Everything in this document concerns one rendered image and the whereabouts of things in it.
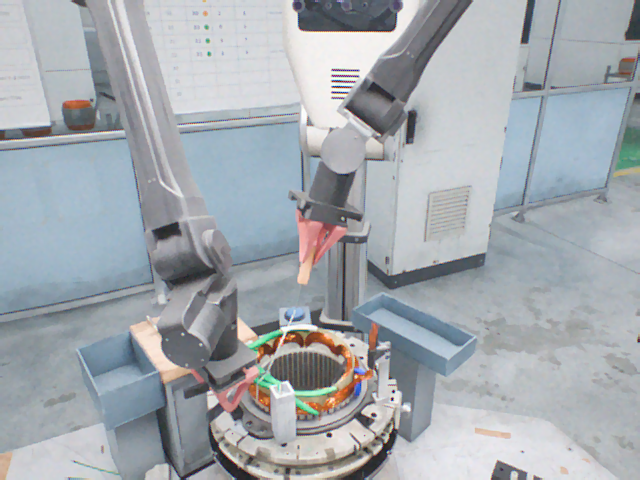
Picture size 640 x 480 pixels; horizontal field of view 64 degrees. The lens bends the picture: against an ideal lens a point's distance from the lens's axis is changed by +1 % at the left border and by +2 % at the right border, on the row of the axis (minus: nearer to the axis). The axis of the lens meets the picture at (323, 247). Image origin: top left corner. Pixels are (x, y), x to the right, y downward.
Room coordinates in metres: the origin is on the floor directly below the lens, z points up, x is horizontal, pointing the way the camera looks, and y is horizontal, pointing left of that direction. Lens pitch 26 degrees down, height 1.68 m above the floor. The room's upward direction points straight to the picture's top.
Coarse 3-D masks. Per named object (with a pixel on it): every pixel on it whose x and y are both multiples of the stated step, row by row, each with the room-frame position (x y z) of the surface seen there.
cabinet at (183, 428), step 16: (176, 384) 0.76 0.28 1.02; (192, 384) 0.78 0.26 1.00; (176, 400) 0.76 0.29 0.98; (192, 400) 0.78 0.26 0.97; (160, 416) 0.81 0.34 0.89; (176, 416) 0.76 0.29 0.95; (192, 416) 0.78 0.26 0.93; (160, 432) 0.83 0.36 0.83; (176, 432) 0.75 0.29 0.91; (192, 432) 0.77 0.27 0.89; (176, 448) 0.75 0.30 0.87; (192, 448) 0.77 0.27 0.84; (208, 448) 0.79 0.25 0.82; (176, 464) 0.76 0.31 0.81; (192, 464) 0.76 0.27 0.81; (208, 464) 0.78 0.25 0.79
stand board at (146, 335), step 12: (144, 324) 0.90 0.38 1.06; (240, 324) 0.90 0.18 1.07; (144, 336) 0.86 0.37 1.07; (156, 336) 0.86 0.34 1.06; (240, 336) 0.85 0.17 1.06; (252, 336) 0.85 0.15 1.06; (156, 348) 0.82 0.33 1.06; (156, 360) 0.78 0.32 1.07; (168, 360) 0.78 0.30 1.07; (168, 372) 0.75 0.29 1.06; (180, 372) 0.76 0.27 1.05
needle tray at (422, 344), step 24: (360, 312) 0.97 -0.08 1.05; (384, 312) 1.00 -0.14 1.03; (408, 312) 0.97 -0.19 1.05; (384, 336) 0.89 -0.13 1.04; (408, 336) 0.91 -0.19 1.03; (432, 336) 0.91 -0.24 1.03; (456, 336) 0.89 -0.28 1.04; (408, 360) 0.86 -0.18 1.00; (432, 360) 0.81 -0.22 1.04; (456, 360) 0.80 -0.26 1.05; (408, 384) 0.86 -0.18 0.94; (432, 384) 0.89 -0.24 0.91; (432, 408) 0.90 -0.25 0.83; (408, 432) 0.85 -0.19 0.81
